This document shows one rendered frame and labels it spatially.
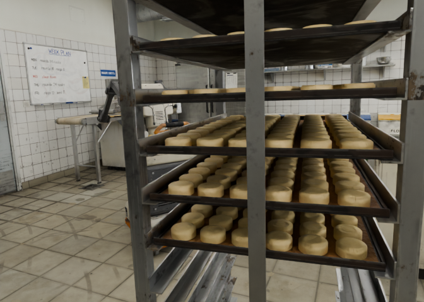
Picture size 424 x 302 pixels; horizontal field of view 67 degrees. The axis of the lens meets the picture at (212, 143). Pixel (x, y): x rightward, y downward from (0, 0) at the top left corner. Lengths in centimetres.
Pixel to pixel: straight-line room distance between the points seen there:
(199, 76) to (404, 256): 554
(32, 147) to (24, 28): 160
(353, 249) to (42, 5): 523
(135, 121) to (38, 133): 458
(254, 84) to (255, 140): 9
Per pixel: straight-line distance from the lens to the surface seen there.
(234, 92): 52
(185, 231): 64
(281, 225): 66
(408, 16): 53
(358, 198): 56
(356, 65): 112
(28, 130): 505
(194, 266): 92
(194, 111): 601
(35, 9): 537
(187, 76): 605
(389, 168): 225
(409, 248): 57
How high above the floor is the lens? 124
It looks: 9 degrees down
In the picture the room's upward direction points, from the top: 2 degrees counter-clockwise
